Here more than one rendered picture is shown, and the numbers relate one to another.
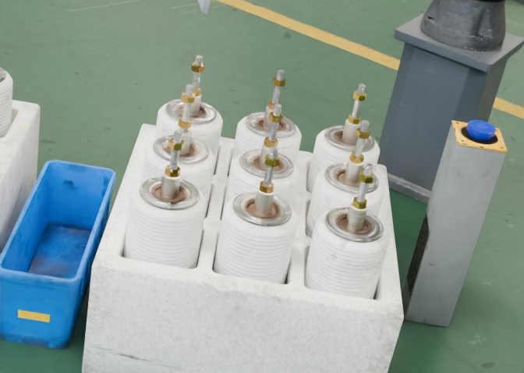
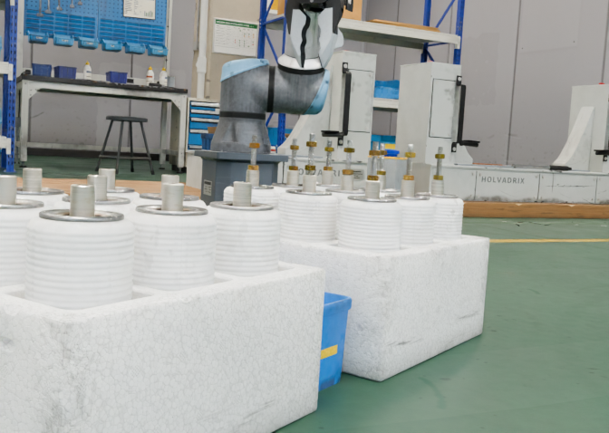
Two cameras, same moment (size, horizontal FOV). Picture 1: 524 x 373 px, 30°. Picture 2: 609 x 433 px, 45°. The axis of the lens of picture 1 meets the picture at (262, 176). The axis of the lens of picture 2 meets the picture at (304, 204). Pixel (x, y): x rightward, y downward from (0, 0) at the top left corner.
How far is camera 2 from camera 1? 1.29 m
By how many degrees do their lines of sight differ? 56
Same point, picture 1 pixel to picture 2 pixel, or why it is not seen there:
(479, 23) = (263, 134)
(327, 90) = not seen: hidden behind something
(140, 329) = (407, 311)
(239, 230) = (422, 206)
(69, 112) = not seen: outside the picture
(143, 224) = (386, 219)
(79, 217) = not seen: hidden behind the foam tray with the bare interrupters
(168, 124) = (258, 194)
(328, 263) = (449, 219)
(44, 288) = (336, 314)
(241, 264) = (425, 235)
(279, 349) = (455, 292)
